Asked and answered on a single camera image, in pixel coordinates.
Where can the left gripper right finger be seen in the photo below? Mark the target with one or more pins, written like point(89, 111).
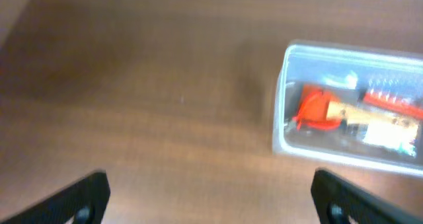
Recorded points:
point(338, 201)

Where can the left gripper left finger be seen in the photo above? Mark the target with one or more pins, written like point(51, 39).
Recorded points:
point(83, 201)

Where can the clear case of coloured bits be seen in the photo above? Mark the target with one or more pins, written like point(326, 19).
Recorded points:
point(394, 137)

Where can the red handled pliers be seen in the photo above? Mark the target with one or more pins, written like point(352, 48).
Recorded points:
point(312, 111)

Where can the clear plastic storage container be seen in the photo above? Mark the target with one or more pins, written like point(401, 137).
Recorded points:
point(347, 71)

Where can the orange scraper with wooden handle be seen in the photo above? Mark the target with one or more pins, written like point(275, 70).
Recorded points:
point(355, 115)

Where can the orange rail of sockets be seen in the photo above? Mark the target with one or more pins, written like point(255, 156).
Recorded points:
point(392, 102)

